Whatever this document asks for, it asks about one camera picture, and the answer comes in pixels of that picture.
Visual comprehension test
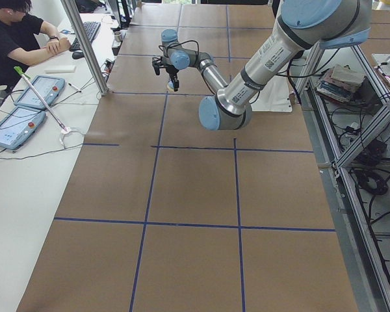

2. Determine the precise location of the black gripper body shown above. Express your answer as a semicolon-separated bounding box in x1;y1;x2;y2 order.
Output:
165;64;179;78

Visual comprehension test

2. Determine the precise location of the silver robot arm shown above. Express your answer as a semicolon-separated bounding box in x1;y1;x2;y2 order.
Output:
152;1;372;131

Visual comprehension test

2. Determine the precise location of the silver metal cylinder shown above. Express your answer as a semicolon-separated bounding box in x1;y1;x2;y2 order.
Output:
114;31;123;42

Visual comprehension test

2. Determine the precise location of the black keyboard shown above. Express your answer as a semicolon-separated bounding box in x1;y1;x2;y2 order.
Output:
68;21;101;52

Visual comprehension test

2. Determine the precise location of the black computer mouse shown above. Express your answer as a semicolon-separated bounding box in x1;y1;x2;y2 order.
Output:
71;50;85;60

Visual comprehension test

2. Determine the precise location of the white flat plastic block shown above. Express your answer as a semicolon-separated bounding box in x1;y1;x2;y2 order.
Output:
44;65;76;73

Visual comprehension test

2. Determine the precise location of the upper teach pendant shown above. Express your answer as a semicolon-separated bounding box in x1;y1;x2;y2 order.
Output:
14;75;66;110

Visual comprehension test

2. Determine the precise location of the teach pendant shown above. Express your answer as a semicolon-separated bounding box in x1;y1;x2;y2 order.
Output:
0;106;46;150
14;75;66;110

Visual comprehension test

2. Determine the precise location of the brown paper table cover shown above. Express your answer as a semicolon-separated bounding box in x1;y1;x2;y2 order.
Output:
18;5;358;311

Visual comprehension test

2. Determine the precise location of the metal grabber stick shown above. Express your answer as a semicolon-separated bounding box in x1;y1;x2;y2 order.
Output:
14;66;85;148

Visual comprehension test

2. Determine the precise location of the seated person black shirt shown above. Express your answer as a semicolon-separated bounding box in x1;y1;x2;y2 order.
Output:
0;0;71;90

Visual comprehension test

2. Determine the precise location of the stack of magazines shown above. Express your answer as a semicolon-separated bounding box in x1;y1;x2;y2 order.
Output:
315;64;366;103

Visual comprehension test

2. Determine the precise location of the lower teach pendant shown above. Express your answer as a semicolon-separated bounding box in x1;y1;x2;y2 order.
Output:
0;106;46;150

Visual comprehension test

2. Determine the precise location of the white side table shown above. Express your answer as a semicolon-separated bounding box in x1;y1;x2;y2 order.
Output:
0;12;118;312

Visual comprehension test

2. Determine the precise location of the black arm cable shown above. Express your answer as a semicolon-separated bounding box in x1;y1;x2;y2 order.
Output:
158;39;202;62

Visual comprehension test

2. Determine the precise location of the aluminium frame post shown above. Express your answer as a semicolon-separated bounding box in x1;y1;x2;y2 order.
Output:
61;0;109;96

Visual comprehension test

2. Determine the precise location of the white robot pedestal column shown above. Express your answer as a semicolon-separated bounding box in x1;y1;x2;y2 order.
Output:
250;76;293;113

